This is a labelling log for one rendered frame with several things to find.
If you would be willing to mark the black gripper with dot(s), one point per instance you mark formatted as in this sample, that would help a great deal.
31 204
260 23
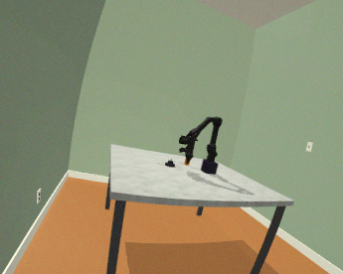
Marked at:
189 155

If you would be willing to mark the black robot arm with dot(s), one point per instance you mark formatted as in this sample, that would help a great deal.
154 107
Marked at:
194 133

